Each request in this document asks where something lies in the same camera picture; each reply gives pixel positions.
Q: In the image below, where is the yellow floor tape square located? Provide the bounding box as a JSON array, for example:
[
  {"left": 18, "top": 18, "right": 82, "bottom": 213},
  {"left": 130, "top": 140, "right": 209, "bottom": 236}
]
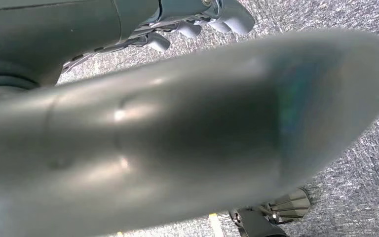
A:
[{"left": 116, "top": 212, "right": 225, "bottom": 237}]

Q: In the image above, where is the robot left arm ribbed sleeve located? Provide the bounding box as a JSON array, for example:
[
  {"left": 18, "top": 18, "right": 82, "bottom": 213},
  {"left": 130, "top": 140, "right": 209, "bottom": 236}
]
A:
[{"left": 0, "top": 55, "right": 41, "bottom": 99}]

